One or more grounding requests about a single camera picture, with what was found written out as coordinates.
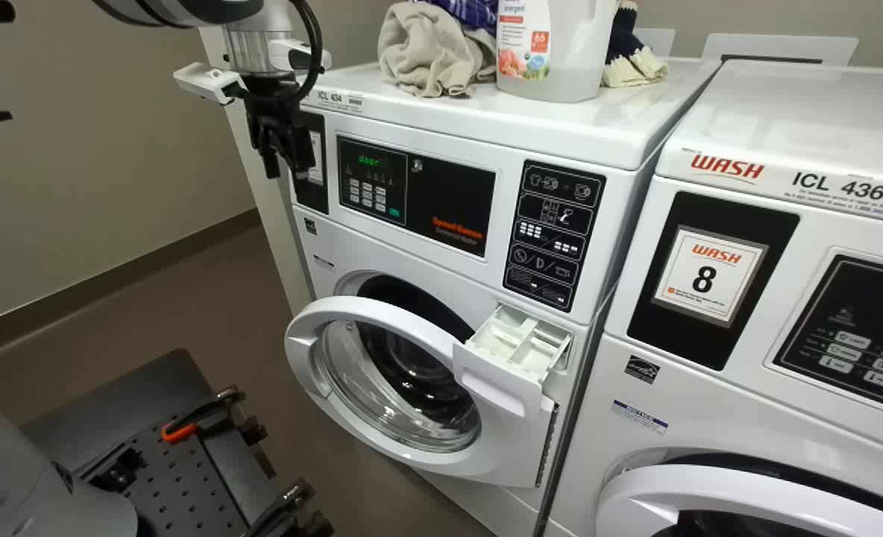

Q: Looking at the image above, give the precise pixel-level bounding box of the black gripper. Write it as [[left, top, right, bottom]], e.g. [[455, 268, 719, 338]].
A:
[[228, 68, 319, 181]]

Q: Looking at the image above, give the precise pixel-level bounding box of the translucent laundry detergent bottle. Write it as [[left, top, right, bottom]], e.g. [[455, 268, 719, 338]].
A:
[[491, 0, 621, 105]]

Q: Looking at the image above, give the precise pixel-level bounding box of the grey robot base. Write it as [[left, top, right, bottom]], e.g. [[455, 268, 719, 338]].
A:
[[0, 387, 140, 537]]

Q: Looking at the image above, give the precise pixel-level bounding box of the white detergent tray drawer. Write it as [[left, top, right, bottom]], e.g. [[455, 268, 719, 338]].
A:
[[461, 300, 573, 387]]

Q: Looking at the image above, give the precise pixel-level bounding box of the beige crumpled cloth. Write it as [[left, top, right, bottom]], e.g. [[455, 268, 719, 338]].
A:
[[375, 0, 500, 101]]

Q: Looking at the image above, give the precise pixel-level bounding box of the white washing machine number seven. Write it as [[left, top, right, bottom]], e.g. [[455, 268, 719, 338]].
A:
[[281, 54, 721, 537]]

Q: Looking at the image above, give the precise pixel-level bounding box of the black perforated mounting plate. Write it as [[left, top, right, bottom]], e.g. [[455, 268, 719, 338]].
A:
[[20, 345, 333, 537]]

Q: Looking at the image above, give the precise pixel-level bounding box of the navy and cream cloth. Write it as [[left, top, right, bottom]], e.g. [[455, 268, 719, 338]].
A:
[[428, 0, 671, 90]]

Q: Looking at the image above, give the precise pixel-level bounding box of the open round washer door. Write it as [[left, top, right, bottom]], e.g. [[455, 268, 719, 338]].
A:
[[281, 293, 560, 488]]

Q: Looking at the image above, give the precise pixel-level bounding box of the white washing machine number eight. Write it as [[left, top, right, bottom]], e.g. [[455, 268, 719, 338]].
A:
[[549, 56, 883, 537]]

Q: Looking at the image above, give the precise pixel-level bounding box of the closed round washer door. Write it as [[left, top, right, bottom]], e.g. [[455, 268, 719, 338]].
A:
[[592, 459, 883, 537]]

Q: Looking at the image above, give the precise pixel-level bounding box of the white vertical corner post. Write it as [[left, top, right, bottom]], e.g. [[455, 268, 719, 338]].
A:
[[184, 23, 315, 314]]

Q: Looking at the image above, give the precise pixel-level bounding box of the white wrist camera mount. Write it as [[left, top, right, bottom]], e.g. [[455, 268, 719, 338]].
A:
[[169, 60, 248, 108]]

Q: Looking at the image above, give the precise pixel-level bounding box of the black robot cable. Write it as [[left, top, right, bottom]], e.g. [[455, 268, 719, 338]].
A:
[[284, 0, 327, 101]]

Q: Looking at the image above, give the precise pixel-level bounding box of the orange handled black clamp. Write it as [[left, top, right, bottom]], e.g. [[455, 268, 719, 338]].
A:
[[155, 385, 248, 448]]

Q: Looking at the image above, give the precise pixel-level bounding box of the small white wall plate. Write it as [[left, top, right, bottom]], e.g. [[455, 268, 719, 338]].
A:
[[637, 23, 677, 60]]

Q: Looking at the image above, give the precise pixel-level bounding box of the wide white wall plate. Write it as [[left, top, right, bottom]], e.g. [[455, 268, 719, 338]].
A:
[[701, 30, 859, 68]]

